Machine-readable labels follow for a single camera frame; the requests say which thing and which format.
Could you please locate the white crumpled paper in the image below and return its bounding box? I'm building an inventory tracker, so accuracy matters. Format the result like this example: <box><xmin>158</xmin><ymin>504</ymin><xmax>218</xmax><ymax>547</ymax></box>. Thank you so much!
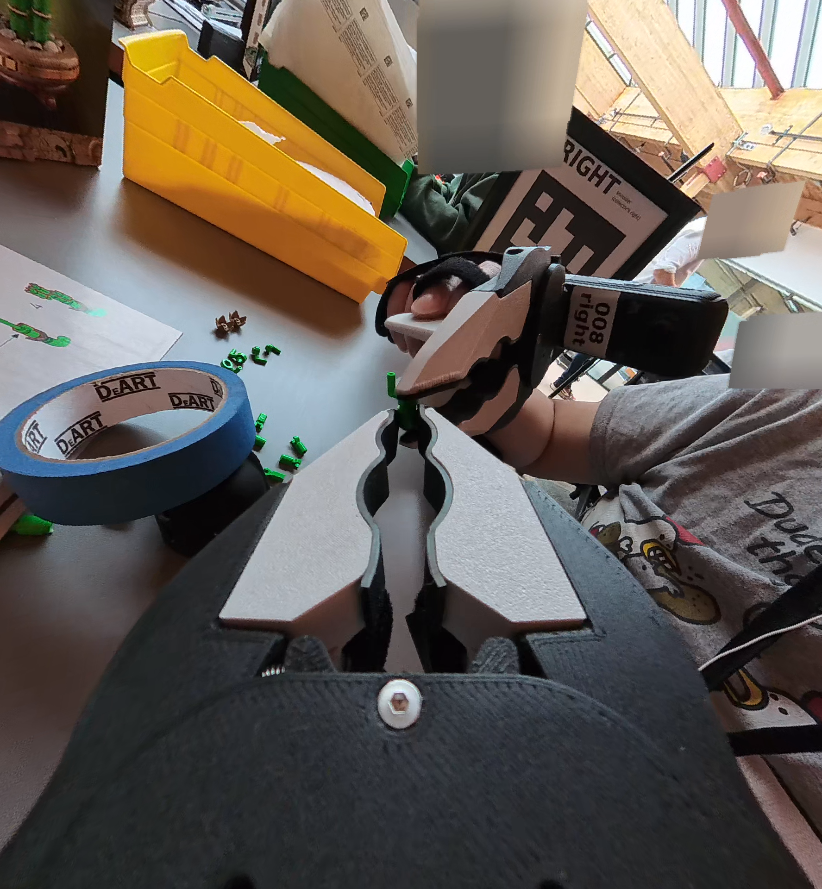
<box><xmin>237</xmin><ymin>118</ymin><xmax>382</xmax><ymax>218</ymax></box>

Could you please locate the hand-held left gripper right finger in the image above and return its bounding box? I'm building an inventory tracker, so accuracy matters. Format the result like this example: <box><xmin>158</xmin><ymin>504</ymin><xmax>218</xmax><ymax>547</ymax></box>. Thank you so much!
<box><xmin>416</xmin><ymin>408</ymin><xmax>589</xmax><ymax>639</ymax></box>

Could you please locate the lego box with plant picture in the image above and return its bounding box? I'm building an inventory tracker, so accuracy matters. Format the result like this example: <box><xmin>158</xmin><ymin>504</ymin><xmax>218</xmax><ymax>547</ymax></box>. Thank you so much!
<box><xmin>0</xmin><ymin>0</ymin><xmax>114</xmax><ymax>169</ymax></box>

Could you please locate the person's right hand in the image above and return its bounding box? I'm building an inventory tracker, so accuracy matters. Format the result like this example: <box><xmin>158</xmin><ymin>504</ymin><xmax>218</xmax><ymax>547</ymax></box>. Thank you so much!
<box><xmin>386</xmin><ymin>267</ymin><xmax>502</xmax><ymax>355</ymax></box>

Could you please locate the green lego stem assembly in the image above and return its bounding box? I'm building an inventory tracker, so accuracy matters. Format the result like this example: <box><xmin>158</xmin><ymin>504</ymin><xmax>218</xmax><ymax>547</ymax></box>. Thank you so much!
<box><xmin>386</xmin><ymin>372</ymin><xmax>420</xmax><ymax>447</ymax></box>

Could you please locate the person's grey printed t-shirt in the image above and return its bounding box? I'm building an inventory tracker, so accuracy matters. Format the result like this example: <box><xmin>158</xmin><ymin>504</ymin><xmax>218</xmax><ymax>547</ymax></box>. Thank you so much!
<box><xmin>577</xmin><ymin>371</ymin><xmax>822</xmax><ymax>889</ymax></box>

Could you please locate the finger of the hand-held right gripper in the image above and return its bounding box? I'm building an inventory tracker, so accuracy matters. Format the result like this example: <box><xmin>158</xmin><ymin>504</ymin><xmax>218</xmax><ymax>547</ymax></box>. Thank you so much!
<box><xmin>395</xmin><ymin>283</ymin><xmax>531</xmax><ymax>400</ymax></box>
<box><xmin>446</xmin><ymin>306</ymin><xmax>547</xmax><ymax>437</ymax></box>

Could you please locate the black shoulder strap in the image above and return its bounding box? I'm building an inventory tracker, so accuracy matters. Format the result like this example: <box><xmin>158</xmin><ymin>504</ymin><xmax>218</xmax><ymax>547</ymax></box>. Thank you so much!
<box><xmin>729</xmin><ymin>722</ymin><xmax>822</xmax><ymax>759</ymax></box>
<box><xmin>701</xmin><ymin>556</ymin><xmax>822</xmax><ymax>690</ymax></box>

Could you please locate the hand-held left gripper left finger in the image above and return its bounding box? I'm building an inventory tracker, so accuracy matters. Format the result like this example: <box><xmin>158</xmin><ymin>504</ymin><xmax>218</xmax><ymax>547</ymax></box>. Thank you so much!
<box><xmin>218</xmin><ymin>408</ymin><xmax>396</xmax><ymax>639</ymax></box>

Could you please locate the black storage box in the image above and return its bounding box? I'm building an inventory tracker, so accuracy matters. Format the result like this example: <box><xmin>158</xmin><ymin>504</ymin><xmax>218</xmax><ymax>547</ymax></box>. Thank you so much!
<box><xmin>197</xmin><ymin>19</ymin><xmax>262</xmax><ymax>62</ymax></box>

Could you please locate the red ceiling pipe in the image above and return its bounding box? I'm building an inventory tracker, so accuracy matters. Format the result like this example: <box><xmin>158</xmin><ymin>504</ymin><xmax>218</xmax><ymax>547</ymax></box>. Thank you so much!
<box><xmin>720</xmin><ymin>0</ymin><xmax>787</xmax><ymax>94</ymax></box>

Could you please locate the cluster of small green bricks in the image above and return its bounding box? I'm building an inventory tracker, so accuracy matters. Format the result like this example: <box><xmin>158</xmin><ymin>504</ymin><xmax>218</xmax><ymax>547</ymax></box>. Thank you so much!
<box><xmin>11</xmin><ymin>343</ymin><xmax>309</xmax><ymax>538</ymax></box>

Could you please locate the thin white cable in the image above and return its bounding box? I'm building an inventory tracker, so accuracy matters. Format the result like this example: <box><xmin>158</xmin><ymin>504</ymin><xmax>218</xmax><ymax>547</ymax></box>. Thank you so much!
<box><xmin>703</xmin><ymin>611</ymin><xmax>822</xmax><ymax>672</ymax></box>

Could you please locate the black printed cardboard box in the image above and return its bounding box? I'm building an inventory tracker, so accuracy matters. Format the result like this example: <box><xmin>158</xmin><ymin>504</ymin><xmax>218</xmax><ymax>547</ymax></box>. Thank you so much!
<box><xmin>240</xmin><ymin>0</ymin><xmax>277</xmax><ymax>79</ymax></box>

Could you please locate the lego instruction booklet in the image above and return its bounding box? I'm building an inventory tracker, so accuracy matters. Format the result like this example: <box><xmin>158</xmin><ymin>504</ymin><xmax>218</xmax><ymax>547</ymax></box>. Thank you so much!
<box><xmin>0</xmin><ymin>229</ymin><xmax>184</xmax><ymax>581</ymax></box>

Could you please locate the yellow plastic bin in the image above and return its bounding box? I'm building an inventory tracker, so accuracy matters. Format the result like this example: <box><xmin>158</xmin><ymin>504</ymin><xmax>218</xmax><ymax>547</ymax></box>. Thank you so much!
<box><xmin>119</xmin><ymin>31</ymin><xmax>408</xmax><ymax>303</ymax></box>

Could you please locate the green plastic bin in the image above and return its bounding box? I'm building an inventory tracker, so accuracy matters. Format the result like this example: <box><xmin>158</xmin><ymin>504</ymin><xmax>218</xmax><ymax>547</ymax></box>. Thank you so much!
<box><xmin>258</xmin><ymin>63</ymin><xmax>413</xmax><ymax>219</ymax></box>

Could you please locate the blue masking tape roll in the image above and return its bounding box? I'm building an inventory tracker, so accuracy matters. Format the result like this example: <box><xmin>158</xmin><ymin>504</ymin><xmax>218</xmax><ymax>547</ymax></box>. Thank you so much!
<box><xmin>0</xmin><ymin>360</ymin><xmax>255</xmax><ymax>526</ymax></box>

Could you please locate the black rounded case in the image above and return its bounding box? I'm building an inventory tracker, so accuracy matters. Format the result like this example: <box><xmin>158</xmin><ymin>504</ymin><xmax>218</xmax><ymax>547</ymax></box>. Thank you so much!
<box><xmin>157</xmin><ymin>455</ymin><xmax>273</xmax><ymax>557</ymax></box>

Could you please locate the person's right forearm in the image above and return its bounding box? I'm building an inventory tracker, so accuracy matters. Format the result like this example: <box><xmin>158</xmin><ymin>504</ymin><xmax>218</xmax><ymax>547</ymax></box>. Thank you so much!
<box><xmin>497</xmin><ymin>389</ymin><xmax>623</xmax><ymax>487</ymax></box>

